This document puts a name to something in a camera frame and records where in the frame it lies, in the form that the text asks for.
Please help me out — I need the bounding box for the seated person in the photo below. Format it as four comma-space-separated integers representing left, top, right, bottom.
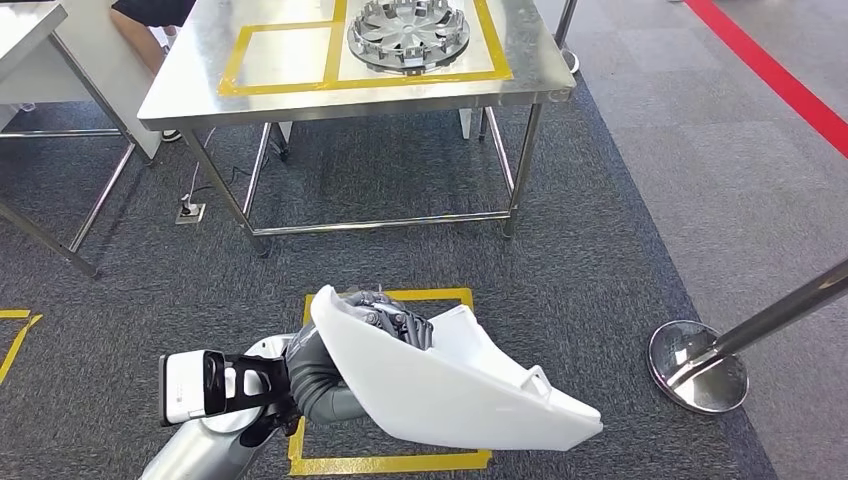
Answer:
109, 0, 198, 144

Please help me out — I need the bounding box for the red barrier belt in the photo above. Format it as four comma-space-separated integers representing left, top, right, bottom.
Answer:
684, 0, 848, 160

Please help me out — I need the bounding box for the white plastic shell part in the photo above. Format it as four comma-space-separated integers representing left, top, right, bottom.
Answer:
309, 284, 605, 453

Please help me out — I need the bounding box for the grey plastic wheel cover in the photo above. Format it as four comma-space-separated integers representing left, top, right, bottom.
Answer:
347, 0, 472, 75

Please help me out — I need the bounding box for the stainless steel workbench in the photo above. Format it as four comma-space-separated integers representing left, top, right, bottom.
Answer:
137, 0, 578, 256

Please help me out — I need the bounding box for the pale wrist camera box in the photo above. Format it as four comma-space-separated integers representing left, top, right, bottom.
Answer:
158, 349, 293, 429

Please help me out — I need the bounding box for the white side desk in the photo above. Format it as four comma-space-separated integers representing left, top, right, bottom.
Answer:
0, 0, 162, 280

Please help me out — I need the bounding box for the floor power outlet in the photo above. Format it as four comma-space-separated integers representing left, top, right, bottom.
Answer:
175, 195, 207, 227

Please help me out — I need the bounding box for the yellow tape on workbench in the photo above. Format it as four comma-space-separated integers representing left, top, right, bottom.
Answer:
218, 0, 515, 99

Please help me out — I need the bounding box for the chrome stanchion post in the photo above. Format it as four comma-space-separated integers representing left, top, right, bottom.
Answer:
647, 258, 848, 416
553, 0, 581, 75

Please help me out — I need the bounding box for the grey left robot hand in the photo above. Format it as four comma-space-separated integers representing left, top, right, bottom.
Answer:
343, 290, 435, 351

